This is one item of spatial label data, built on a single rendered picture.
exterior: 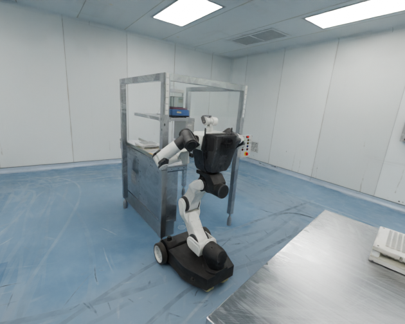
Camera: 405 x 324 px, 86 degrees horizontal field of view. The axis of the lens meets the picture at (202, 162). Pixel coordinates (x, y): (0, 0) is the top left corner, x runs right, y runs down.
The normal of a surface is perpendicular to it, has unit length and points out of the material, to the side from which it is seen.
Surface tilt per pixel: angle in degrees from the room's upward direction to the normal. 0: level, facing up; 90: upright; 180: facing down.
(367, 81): 90
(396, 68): 90
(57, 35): 90
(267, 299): 0
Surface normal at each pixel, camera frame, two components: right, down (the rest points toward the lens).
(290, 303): 0.07, -0.97
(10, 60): 0.58, 0.25
